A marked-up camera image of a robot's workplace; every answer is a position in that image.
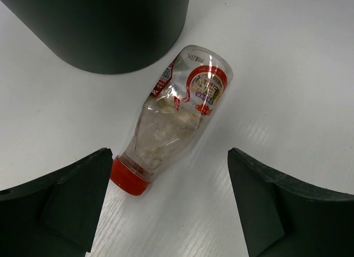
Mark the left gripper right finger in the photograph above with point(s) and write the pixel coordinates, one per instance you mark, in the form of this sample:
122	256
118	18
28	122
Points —
283	216

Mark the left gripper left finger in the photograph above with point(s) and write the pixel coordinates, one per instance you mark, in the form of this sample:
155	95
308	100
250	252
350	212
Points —
56	214

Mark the small bottle red cap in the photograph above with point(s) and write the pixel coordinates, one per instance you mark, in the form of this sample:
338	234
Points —
173	117

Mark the black cylindrical bin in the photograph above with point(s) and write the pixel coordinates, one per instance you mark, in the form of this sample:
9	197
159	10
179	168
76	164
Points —
104	36

